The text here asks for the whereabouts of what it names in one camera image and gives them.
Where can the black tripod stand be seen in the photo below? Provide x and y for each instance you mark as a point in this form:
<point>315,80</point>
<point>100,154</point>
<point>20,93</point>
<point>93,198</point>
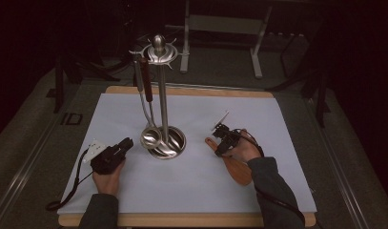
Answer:
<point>58,86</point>

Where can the black metal stand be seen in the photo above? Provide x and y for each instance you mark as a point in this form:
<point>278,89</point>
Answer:
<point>322,95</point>

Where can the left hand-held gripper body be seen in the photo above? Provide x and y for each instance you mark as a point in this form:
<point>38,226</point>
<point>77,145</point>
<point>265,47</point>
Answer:
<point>106,160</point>

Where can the black floor socket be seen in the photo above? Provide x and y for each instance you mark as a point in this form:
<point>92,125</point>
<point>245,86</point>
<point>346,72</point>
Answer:
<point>71,118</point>

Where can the white paper sheet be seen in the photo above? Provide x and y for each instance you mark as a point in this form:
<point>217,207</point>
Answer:
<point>261,105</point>

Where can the large steel ladle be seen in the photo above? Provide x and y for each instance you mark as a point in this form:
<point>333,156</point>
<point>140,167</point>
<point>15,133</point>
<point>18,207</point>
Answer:
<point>138,76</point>

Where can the person's left hand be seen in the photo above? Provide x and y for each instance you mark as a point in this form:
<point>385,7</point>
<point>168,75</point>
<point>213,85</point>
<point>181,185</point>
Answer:
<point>109,181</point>

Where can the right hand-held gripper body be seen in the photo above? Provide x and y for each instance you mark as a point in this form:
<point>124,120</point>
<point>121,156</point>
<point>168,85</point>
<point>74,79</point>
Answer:
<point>228,135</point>

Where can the steel utensil stand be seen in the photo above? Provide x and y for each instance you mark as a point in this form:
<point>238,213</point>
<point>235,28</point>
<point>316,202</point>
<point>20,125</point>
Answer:
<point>163,101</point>

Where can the wooden rice paddle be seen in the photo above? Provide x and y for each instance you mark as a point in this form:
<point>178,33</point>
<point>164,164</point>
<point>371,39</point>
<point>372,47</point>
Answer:
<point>237,171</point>

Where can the white metal frame stand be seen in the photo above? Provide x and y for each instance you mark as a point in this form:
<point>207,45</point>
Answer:
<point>225,24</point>

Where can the person's right hand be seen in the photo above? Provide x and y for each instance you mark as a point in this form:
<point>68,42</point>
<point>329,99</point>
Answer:
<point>245,151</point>

